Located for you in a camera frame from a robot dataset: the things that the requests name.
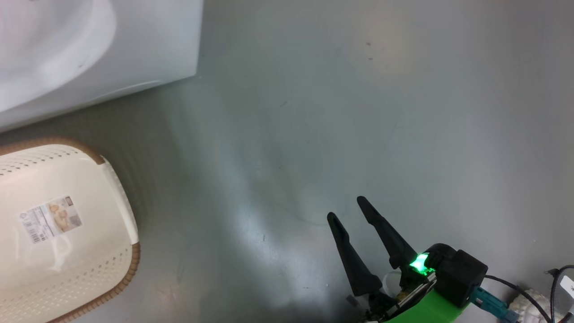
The white front-load washing machine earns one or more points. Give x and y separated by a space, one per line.
148 45

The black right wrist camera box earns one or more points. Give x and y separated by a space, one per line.
462 278

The white perforated basket brown rim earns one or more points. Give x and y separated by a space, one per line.
89 188

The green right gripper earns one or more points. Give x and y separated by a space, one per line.
430 309

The paper product label sticker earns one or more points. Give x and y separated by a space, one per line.
51 219

